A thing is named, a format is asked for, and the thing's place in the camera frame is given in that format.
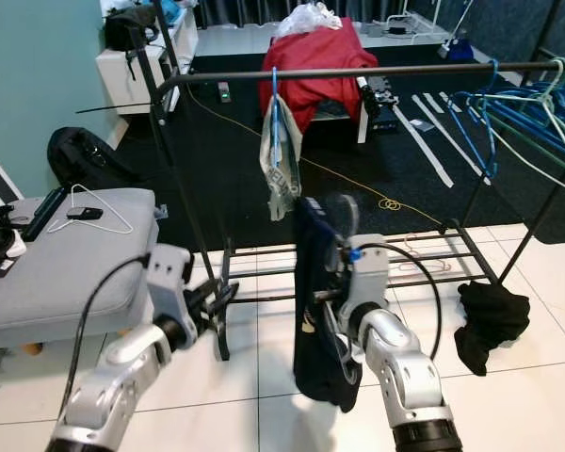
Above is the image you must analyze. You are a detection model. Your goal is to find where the pink wire hanger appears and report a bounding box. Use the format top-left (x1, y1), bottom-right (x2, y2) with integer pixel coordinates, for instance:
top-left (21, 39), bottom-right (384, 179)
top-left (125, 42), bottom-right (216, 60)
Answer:
top-left (400, 234), bottom-right (454, 276)

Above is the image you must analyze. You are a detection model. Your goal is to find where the yellow cord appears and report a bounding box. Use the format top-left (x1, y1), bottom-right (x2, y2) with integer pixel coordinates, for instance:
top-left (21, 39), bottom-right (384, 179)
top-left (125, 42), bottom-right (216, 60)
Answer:
top-left (188, 94), bottom-right (417, 228)

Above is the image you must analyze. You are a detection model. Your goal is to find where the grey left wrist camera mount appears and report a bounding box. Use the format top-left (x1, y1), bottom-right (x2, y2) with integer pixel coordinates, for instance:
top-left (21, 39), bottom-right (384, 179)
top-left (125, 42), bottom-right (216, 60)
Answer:
top-left (146, 243), bottom-right (198, 327)

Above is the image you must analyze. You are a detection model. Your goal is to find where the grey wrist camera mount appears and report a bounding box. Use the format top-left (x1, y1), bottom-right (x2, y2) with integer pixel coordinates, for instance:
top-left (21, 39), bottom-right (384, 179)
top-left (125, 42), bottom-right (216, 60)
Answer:
top-left (146, 243), bottom-right (198, 327)
top-left (343, 234), bottom-right (393, 314)

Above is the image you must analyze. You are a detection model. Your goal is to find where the black crumpled garment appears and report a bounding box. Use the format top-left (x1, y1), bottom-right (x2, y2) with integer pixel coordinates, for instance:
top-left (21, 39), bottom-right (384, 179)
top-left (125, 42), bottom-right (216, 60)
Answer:
top-left (454, 281), bottom-right (532, 378)

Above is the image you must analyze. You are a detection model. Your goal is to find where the red cloth cover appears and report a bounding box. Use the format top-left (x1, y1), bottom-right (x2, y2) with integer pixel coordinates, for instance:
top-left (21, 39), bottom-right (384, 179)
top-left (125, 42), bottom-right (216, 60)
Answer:
top-left (259, 17), bottom-right (380, 161)

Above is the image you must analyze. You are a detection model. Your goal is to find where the white shelf unit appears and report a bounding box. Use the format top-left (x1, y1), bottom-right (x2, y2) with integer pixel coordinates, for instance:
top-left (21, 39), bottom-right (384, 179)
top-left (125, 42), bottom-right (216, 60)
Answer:
top-left (96, 3), bottom-right (199, 116)

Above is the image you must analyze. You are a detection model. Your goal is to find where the navy garment with gold print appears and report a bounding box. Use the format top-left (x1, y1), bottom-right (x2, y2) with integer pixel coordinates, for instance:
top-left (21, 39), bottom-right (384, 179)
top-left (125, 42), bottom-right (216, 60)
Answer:
top-left (292, 196), bottom-right (364, 412)

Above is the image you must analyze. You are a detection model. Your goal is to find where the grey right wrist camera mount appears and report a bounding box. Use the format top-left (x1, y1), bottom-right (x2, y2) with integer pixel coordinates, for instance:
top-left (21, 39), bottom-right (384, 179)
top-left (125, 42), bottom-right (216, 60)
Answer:
top-left (343, 234), bottom-right (393, 314)

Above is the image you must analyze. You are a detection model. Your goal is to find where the black flat device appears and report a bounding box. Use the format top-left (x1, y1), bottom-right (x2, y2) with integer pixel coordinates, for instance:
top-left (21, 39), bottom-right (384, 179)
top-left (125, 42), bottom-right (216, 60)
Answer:
top-left (28, 186), bottom-right (73, 242)

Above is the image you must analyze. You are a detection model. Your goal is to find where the white wire hanger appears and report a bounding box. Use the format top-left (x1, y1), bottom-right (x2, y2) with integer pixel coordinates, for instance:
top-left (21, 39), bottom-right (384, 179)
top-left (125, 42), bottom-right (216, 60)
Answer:
top-left (51, 183), bottom-right (136, 236)

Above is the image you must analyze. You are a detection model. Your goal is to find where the white floor strip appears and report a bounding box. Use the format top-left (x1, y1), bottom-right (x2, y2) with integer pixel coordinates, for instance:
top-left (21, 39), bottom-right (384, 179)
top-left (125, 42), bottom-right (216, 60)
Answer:
top-left (393, 104), bottom-right (456, 190)

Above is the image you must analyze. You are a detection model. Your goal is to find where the blue hanger carrying grey garment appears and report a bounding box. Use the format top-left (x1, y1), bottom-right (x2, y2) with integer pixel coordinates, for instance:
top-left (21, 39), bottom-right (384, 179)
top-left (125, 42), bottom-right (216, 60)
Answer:
top-left (267, 66), bottom-right (299, 186)

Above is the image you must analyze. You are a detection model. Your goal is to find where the grey upholstered ottoman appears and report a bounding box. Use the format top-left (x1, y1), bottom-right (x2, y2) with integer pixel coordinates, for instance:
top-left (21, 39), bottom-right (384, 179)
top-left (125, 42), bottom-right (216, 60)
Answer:
top-left (0, 186), bottom-right (160, 357)

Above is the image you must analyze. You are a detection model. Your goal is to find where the black white machine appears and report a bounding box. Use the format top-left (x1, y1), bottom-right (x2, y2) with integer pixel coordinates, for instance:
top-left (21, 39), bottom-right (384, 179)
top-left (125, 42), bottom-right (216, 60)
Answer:
top-left (358, 75), bottom-right (400, 120)

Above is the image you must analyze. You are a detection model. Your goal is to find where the black carpet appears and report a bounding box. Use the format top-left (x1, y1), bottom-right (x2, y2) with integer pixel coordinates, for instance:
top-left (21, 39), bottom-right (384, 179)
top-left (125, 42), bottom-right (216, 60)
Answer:
top-left (113, 33), bottom-right (565, 255)

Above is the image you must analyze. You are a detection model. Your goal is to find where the white plastic bag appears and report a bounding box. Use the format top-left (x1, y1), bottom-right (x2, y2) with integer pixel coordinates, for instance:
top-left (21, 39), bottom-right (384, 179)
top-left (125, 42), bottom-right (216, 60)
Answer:
top-left (278, 2), bottom-right (346, 39)

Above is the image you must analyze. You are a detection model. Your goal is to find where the dark curtain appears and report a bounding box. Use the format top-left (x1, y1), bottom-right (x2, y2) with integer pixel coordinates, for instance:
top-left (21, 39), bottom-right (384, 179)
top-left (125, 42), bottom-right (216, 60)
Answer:
top-left (193, 0), bottom-right (415, 29)

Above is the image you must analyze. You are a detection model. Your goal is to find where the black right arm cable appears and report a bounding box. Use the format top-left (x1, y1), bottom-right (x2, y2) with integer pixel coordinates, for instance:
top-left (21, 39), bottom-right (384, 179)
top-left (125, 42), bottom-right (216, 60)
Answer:
top-left (358, 242), bottom-right (445, 363)

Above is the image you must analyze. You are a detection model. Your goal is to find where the blue mop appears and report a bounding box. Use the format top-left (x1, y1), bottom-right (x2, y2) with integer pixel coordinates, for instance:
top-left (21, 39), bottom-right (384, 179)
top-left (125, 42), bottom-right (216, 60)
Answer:
top-left (437, 0), bottom-right (477, 60)

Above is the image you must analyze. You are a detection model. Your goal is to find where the small black remote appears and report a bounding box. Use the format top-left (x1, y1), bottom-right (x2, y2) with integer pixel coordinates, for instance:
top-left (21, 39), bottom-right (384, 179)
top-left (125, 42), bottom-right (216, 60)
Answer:
top-left (66, 207), bottom-right (105, 222)

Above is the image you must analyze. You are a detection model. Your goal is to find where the black metal clothes rack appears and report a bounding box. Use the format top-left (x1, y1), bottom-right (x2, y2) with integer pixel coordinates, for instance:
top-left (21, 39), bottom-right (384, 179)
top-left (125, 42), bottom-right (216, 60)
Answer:
top-left (75, 0), bottom-right (565, 363)

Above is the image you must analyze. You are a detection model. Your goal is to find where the grey garment with lettering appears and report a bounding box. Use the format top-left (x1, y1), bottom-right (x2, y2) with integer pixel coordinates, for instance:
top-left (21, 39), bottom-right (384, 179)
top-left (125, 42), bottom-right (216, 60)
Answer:
top-left (259, 94), bottom-right (305, 223)

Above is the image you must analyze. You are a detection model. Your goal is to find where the black backpack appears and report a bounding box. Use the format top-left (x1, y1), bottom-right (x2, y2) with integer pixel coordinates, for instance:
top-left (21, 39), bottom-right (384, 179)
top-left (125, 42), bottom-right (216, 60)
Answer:
top-left (47, 127), bottom-right (144, 193)

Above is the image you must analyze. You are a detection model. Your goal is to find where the blue bag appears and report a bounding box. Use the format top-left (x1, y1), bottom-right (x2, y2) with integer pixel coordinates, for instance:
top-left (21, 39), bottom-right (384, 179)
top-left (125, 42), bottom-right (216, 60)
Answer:
top-left (155, 0), bottom-right (191, 16)

